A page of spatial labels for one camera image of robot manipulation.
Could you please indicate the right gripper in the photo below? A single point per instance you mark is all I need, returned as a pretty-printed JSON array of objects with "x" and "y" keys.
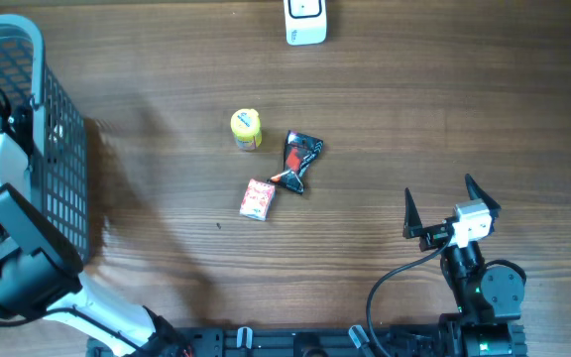
[{"x": 432, "y": 235}]

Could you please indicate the black red snack wrapper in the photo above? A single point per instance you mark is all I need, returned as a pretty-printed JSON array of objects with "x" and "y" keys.
[{"x": 300, "y": 151}]

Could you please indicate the red white small carton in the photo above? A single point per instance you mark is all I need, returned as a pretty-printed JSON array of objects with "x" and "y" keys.
[{"x": 257, "y": 200}]

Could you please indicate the yellow lidded small bottle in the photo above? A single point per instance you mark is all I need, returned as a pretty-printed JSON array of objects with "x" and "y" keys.
[{"x": 246, "y": 128}]

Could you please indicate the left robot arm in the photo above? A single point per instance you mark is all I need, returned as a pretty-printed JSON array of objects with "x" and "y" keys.
[{"x": 41, "y": 273}]

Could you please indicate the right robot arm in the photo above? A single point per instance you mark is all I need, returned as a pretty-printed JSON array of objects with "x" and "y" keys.
[{"x": 488, "y": 294}]

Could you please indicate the white barcode scanner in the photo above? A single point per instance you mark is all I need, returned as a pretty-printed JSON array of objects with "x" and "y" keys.
[{"x": 305, "y": 22}]

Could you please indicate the grey plastic mesh basket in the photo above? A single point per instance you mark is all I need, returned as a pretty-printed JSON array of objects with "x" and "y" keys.
[{"x": 58, "y": 173}]

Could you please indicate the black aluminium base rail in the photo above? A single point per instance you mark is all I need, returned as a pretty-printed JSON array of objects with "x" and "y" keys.
[{"x": 399, "y": 340}]

